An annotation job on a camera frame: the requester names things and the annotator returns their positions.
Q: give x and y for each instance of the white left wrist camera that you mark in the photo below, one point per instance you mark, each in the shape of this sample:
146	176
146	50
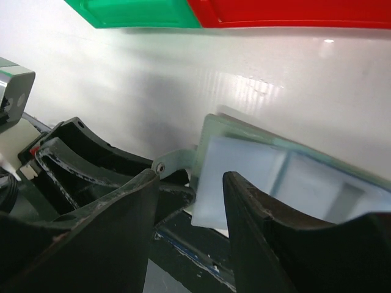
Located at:
16	85

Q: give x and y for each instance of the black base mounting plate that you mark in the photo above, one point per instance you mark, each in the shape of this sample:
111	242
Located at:
199	258

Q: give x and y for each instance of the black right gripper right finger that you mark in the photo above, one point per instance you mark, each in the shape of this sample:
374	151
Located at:
276	248

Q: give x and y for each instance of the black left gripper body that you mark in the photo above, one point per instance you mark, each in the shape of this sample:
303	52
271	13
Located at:
30	203

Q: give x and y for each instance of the red bin middle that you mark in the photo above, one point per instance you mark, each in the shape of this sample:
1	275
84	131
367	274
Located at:
362	14

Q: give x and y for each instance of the green plastic bin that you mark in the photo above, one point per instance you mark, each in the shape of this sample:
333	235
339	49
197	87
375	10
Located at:
136	13

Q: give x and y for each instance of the green leather card holder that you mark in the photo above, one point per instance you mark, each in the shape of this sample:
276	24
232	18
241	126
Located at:
301	177

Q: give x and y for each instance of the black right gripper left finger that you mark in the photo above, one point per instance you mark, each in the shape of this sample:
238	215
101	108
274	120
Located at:
101	247

